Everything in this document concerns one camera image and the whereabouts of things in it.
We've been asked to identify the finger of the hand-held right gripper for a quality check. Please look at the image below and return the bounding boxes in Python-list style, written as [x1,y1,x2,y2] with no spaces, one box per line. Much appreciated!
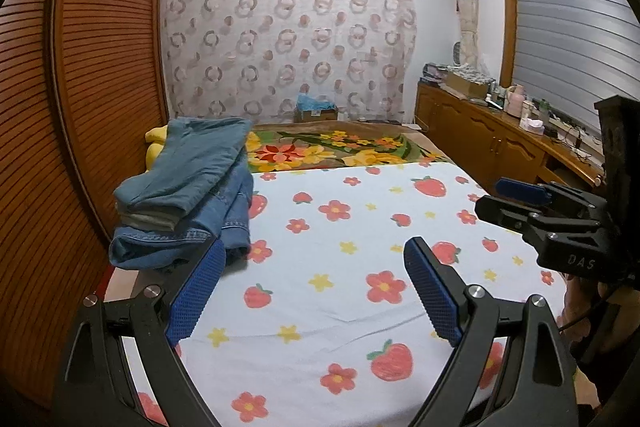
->
[474,196,599,241]
[495,177,603,216]

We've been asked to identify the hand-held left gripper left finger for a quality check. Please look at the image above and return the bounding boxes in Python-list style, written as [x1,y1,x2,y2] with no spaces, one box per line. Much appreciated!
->
[52,237,227,427]

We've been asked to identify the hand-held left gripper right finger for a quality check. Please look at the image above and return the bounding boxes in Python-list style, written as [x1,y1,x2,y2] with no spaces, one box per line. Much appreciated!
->
[404,236,581,427]

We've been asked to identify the teal pants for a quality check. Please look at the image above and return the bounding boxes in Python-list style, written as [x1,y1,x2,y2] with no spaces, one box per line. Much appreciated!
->
[114,117,253,218]

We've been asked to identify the grey folded pants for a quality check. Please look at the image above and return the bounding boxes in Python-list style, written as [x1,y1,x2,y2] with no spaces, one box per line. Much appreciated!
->
[117,206,182,232]

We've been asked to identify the person's right hand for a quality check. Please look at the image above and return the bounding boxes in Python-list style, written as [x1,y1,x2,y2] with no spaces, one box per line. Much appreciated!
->
[560,278,602,334]

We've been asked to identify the blue denim jeans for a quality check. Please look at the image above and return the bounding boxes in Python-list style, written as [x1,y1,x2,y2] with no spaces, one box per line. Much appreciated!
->
[109,159,257,270]

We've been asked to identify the wooden cabinet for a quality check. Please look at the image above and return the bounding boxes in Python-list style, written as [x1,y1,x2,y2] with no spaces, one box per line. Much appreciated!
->
[415,79,608,208]

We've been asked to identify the pink kettle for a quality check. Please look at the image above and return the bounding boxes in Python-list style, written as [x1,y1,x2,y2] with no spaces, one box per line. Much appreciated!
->
[505,84,527,116]

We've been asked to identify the strawberry printed blanket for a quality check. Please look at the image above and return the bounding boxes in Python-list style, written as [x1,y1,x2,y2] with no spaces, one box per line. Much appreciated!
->
[107,162,566,427]

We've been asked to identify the dark plastic packet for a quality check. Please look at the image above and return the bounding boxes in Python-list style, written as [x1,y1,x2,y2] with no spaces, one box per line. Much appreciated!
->
[422,63,451,82]

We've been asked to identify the grey window blind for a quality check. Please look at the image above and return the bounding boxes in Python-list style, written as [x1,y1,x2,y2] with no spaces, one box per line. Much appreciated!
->
[510,0,640,138]

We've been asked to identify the person's dark clothing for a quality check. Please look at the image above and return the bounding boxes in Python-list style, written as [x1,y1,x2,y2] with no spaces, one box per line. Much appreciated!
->
[572,287,633,413]

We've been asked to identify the brown floral blanket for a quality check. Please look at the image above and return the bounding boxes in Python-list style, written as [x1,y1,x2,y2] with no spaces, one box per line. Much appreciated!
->
[245,122,453,172]

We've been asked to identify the small cardboard box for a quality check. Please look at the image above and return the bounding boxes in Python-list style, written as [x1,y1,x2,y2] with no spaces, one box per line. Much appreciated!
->
[294,104,339,124]

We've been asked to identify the wooden slatted wardrobe door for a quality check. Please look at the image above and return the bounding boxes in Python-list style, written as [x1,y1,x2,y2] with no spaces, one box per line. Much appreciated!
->
[0,0,108,408]
[50,0,171,243]

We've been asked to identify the circle patterned curtain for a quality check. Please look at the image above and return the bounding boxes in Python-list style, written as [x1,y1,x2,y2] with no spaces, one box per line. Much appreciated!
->
[160,0,418,125]

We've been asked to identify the black cable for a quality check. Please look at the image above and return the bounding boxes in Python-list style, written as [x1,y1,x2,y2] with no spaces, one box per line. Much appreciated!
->
[559,281,623,334]

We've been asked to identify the wooden window frame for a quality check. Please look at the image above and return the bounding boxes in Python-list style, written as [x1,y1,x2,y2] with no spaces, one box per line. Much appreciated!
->
[497,0,519,88]

